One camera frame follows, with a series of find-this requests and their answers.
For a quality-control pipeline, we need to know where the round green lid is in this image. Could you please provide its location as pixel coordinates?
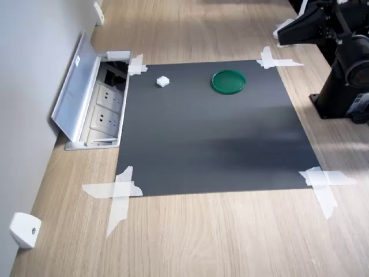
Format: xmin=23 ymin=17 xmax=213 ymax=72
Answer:
xmin=212 ymin=70 xmax=247 ymax=95

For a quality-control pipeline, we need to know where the dark grey mat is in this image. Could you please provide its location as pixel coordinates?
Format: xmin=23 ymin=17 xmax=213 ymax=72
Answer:
xmin=116 ymin=59 xmax=321 ymax=197

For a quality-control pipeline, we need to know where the white tape cross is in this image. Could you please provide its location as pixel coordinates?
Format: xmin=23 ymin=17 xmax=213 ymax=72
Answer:
xmin=299 ymin=166 xmax=358 ymax=220
xmin=128 ymin=53 xmax=148 ymax=76
xmin=256 ymin=46 xmax=304 ymax=70
xmin=82 ymin=166 xmax=144 ymax=239

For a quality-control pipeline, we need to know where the white power socket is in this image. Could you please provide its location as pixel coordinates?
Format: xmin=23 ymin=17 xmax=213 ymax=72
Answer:
xmin=96 ymin=83 xmax=124 ymax=112
xmin=89 ymin=106 xmax=121 ymax=131

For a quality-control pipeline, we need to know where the silver cable duct box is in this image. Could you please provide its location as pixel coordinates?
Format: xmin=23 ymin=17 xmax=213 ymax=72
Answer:
xmin=51 ymin=31 xmax=133 ymax=151

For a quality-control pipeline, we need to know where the white plastic bracket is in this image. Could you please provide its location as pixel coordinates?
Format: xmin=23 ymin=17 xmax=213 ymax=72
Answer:
xmin=93 ymin=1 xmax=105 ymax=27
xmin=9 ymin=212 xmax=42 ymax=249

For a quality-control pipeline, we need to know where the white camera stand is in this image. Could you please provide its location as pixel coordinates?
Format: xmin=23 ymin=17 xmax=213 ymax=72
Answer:
xmin=272 ymin=0 xmax=310 ymax=48

